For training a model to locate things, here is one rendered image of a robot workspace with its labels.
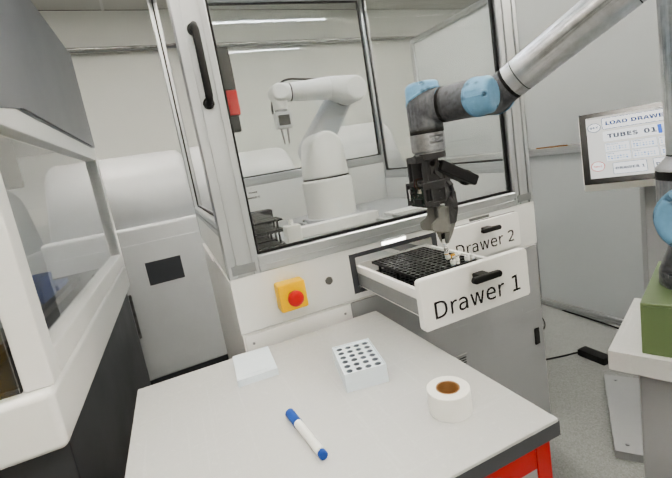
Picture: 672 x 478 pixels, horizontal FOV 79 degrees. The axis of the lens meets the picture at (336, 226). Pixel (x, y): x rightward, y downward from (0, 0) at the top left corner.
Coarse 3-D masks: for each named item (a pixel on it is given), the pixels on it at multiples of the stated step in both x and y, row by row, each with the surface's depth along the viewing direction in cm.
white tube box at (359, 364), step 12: (336, 348) 87; (348, 348) 88; (360, 348) 86; (372, 348) 85; (336, 360) 83; (348, 360) 81; (360, 360) 81; (372, 360) 81; (348, 372) 78; (360, 372) 76; (372, 372) 77; (384, 372) 77; (348, 384) 76; (360, 384) 77; (372, 384) 77
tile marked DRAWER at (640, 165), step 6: (618, 162) 138; (624, 162) 137; (630, 162) 136; (636, 162) 135; (642, 162) 134; (618, 168) 137; (624, 168) 136; (630, 168) 135; (636, 168) 134; (642, 168) 134
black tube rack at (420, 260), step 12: (408, 252) 116; (420, 252) 113; (432, 252) 111; (384, 264) 108; (396, 264) 105; (408, 264) 104; (420, 264) 102; (432, 264) 100; (444, 264) 99; (396, 276) 103; (408, 276) 95
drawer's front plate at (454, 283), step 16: (496, 256) 88; (512, 256) 90; (448, 272) 83; (464, 272) 85; (512, 272) 90; (416, 288) 82; (432, 288) 82; (448, 288) 84; (464, 288) 85; (480, 288) 87; (496, 288) 89; (512, 288) 90; (528, 288) 92; (432, 304) 82; (448, 304) 84; (464, 304) 86; (480, 304) 87; (496, 304) 89; (432, 320) 83; (448, 320) 84
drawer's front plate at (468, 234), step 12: (504, 216) 129; (516, 216) 131; (456, 228) 123; (468, 228) 124; (480, 228) 126; (504, 228) 130; (516, 228) 132; (456, 240) 123; (468, 240) 125; (480, 240) 127; (492, 240) 128; (504, 240) 130; (516, 240) 132; (480, 252) 127; (492, 252) 129
